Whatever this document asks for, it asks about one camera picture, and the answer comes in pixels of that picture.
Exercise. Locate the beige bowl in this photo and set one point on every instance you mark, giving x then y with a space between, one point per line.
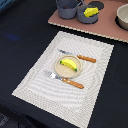
122 14

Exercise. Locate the grey toy pot with handles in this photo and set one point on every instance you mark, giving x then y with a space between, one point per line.
67 8

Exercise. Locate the wooden handled fork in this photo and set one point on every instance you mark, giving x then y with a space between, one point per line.
66 80

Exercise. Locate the yellow toy banana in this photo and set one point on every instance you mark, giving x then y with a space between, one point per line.
70 63

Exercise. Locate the wooden handled knife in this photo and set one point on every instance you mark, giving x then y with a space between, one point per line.
79 56

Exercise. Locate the brown toy stove board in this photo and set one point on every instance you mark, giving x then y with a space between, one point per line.
104 27

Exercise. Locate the dark grey toy saucepan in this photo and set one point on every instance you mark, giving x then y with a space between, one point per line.
82 18

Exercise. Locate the woven beige placemat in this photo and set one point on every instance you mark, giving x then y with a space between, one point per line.
54 96

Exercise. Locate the round wooden plate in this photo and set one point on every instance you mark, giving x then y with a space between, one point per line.
66 71

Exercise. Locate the yellow toy cheese wedge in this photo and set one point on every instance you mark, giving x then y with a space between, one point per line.
90 11

